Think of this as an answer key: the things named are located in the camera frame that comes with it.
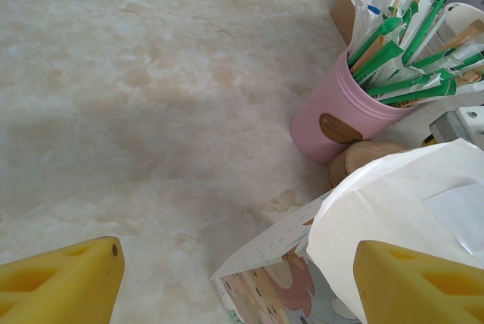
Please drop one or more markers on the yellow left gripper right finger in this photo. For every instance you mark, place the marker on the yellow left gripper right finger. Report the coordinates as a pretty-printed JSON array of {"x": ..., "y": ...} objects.
[{"x": 408, "y": 286}]

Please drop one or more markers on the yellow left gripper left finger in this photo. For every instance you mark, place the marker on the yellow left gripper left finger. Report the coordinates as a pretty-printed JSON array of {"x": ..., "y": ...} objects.
[{"x": 56, "y": 286}]

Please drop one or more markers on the patterned paper bag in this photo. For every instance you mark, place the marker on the patterned paper bag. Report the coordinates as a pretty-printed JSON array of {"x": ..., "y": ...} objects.
[{"x": 378, "y": 195}]

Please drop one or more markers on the cardboard cup carrier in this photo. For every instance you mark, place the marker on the cardboard cup carrier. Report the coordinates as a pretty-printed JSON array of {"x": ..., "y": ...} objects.
[{"x": 363, "y": 157}]

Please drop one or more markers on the pink holder cup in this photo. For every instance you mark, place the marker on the pink holder cup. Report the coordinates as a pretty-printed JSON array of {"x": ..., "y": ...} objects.
[{"x": 325, "y": 112}]

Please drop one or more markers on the green white sachet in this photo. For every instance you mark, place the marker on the green white sachet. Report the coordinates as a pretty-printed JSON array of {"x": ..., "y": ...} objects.
[
  {"x": 378, "y": 32},
  {"x": 416, "y": 88},
  {"x": 427, "y": 23}
]

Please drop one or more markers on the stack of paper cups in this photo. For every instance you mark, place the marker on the stack of paper cups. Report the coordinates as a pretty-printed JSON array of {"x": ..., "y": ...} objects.
[{"x": 465, "y": 13}]

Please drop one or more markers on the brown cardboard napkin tray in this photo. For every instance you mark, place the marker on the brown cardboard napkin tray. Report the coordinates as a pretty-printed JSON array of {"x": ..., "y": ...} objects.
[{"x": 344, "y": 13}]

